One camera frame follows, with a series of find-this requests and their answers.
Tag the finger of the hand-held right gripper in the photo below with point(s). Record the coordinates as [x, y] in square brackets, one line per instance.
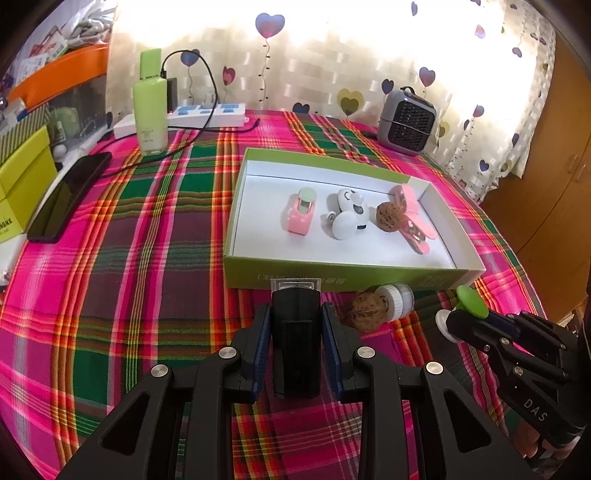
[540, 337]
[471, 330]

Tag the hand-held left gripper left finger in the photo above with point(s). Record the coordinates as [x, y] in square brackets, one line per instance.
[261, 350]

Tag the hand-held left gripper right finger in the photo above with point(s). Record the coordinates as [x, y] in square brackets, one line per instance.
[332, 350]

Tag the green white disc toy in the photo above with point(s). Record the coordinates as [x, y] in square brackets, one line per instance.
[473, 302]

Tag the black rectangular device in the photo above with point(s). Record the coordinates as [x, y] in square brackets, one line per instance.
[295, 341]

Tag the green white cardboard box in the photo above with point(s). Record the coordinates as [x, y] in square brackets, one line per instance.
[277, 230]

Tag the white round toy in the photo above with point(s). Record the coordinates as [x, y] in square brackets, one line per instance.
[348, 201]
[346, 227]

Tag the pink plastic case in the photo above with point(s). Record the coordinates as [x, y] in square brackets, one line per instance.
[300, 217]

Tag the brown walnut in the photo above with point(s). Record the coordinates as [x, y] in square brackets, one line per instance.
[364, 314]
[388, 217]

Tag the white ribbed jar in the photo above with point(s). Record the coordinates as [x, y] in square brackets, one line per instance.
[395, 297]

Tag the wooden cabinet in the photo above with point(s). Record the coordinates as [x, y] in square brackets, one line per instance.
[545, 207]

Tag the plaid tablecloth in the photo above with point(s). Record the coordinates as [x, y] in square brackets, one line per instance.
[138, 300]

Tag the grey small heater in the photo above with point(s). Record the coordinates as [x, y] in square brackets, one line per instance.
[406, 120]

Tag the white blue power strip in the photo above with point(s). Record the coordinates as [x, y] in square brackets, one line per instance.
[217, 113]

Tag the black phone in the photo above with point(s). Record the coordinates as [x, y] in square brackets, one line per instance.
[69, 198]

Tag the light green bottle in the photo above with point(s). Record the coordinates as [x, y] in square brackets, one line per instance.
[150, 110]

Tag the black charger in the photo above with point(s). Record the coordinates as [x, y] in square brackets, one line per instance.
[171, 94]

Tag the yellow-green box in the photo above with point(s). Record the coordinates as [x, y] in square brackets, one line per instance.
[23, 194]

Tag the heart print curtain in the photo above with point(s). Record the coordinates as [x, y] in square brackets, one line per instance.
[369, 55]

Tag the striped box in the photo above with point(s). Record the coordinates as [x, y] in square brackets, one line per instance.
[23, 124]

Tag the clear bin with orange lid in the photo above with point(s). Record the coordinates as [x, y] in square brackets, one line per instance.
[60, 69]

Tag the colourful paper cards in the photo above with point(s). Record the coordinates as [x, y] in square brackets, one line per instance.
[41, 50]

